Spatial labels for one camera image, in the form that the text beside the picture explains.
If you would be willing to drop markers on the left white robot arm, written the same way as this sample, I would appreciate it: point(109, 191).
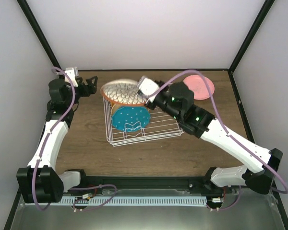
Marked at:
point(58, 121)

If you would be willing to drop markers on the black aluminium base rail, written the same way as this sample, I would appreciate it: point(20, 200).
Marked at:
point(146, 183)

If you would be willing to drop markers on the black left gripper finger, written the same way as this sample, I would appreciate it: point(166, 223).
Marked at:
point(92, 80)
point(91, 89)

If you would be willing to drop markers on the flower pattern brown-rim plate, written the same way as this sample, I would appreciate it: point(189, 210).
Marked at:
point(123, 92)

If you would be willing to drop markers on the white wire dish rack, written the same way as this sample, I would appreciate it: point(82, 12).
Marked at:
point(160, 126)

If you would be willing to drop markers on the teal dotted plate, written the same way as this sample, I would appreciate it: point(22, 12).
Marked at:
point(130, 119)

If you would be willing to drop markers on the pink bear plate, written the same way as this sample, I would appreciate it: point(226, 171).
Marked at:
point(196, 84)

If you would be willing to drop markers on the light blue slotted cable duct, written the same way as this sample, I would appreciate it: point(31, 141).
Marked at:
point(184, 201)

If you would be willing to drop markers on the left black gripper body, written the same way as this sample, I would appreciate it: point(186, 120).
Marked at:
point(83, 94)

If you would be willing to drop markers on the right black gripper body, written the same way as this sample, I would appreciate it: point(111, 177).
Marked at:
point(174, 112)

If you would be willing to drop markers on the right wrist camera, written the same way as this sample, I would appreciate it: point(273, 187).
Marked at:
point(147, 88)

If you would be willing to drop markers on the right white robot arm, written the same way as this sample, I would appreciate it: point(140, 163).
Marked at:
point(255, 173)

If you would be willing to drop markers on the black enclosure frame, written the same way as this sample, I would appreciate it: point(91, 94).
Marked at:
point(14, 214)

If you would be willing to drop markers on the beige bear plate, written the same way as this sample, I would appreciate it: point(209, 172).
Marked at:
point(114, 108)

